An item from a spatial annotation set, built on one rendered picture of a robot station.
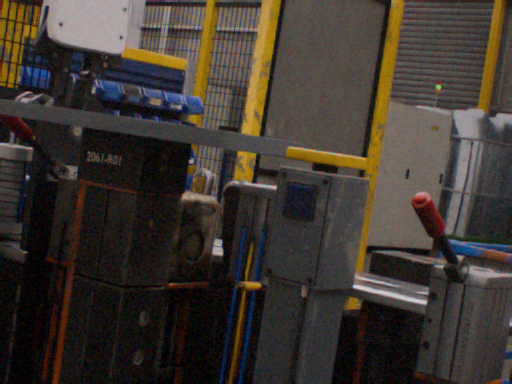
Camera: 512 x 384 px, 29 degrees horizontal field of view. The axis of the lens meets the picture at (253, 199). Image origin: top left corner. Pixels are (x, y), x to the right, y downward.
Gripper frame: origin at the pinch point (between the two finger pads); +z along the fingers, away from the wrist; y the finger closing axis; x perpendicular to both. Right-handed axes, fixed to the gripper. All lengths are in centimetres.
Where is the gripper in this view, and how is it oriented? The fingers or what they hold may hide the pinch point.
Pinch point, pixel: (72, 92)
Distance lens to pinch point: 126.2
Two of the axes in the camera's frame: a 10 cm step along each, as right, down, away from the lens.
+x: -6.0, -1.3, 7.9
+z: -1.5, 9.9, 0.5
